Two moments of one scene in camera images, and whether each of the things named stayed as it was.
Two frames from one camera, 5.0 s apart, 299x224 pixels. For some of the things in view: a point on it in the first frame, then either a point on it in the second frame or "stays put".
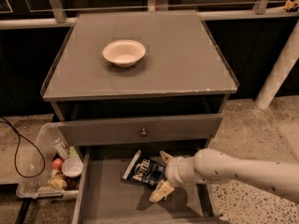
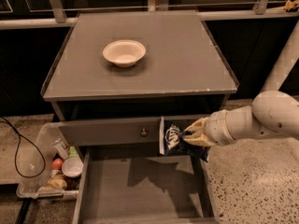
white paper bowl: [124, 53] stays put
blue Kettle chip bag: [144, 170] → [176, 143]
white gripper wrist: [172, 172] → [216, 129]
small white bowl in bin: [72, 166] stays put
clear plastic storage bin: [55, 167] stays put
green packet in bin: [73, 152] stays put
